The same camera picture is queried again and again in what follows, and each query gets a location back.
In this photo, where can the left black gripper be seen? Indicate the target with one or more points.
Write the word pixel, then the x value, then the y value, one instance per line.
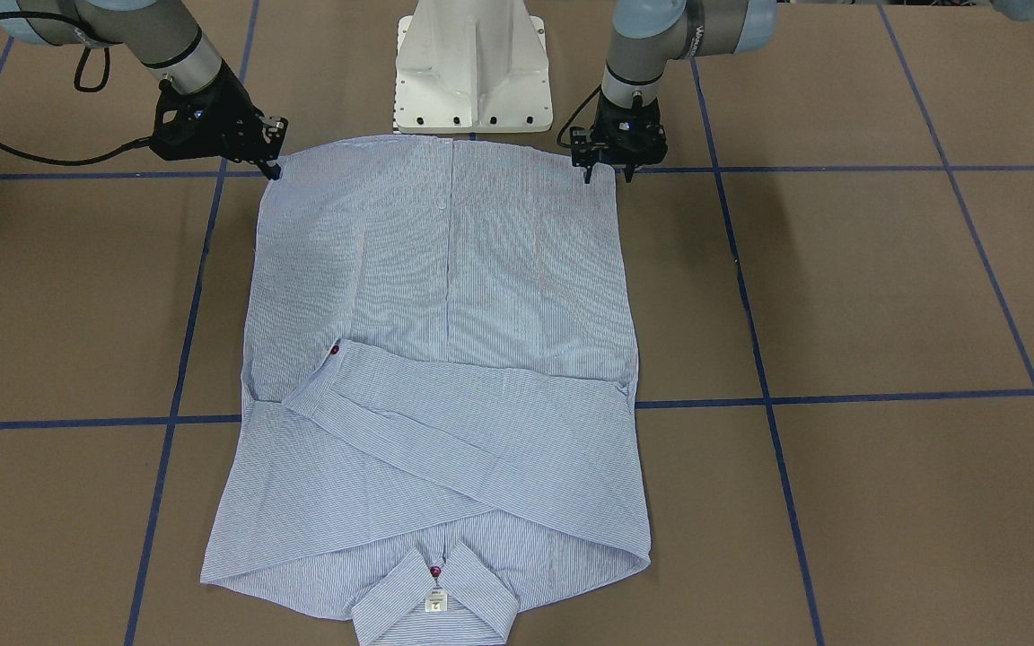
pixel 585 152

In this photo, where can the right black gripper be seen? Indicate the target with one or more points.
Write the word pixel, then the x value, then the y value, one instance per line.
pixel 232 109

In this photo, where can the light blue striped dress shirt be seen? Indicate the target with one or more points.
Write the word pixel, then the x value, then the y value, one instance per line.
pixel 438 392

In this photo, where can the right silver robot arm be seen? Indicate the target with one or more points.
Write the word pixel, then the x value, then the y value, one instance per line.
pixel 163 36

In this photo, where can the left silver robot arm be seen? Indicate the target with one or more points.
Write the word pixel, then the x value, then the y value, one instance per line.
pixel 647 35

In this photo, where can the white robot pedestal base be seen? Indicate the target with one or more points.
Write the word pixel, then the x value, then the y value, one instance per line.
pixel 472 67

